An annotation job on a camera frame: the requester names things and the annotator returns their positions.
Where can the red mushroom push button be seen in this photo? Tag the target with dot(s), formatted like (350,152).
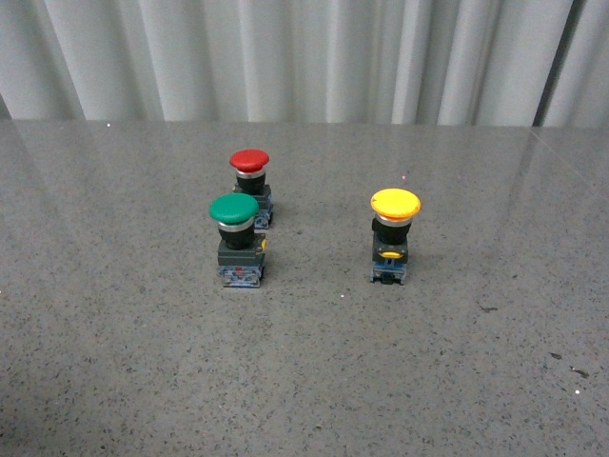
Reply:
(250,179)

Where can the white pleated curtain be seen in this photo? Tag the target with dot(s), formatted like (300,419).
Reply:
(495,63)

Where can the yellow mushroom push button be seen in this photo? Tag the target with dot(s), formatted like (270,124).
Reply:
(394,211)

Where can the green mushroom push button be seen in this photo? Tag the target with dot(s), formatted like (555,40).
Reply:
(241,251)

